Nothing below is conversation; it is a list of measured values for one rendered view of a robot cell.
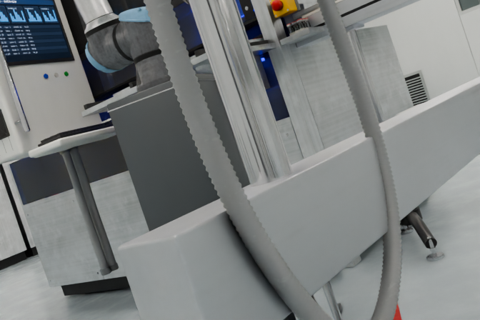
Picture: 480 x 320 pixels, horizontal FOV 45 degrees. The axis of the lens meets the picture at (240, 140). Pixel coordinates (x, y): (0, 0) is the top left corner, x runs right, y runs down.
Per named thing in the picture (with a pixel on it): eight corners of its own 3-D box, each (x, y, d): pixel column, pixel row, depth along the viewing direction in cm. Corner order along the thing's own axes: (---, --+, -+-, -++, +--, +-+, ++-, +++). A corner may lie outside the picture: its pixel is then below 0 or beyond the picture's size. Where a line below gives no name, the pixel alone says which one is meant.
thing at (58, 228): (170, 242, 423) (131, 128, 421) (441, 191, 292) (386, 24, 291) (53, 301, 345) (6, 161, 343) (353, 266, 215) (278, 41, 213)
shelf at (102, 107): (166, 97, 265) (165, 93, 265) (288, 45, 221) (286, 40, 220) (82, 116, 227) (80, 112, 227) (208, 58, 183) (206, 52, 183)
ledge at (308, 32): (301, 42, 224) (298, 37, 224) (328, 30, 216) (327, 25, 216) (281, 45, 213) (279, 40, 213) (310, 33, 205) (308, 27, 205)
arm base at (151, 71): (179, 78, 151) (167, 43, 151) (129, 98, 155) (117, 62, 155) (198, 78, 166) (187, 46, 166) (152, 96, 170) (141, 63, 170)
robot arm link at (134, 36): (153, 48, 152) (136, -1, 152) (120, 65, 160) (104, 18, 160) (183, 45, 162) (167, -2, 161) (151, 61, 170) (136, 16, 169)
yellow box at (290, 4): (285, 17, 217) (278, -2, 217) (301, 10, 213) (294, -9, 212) (273, 18, 211) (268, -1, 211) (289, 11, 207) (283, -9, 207)
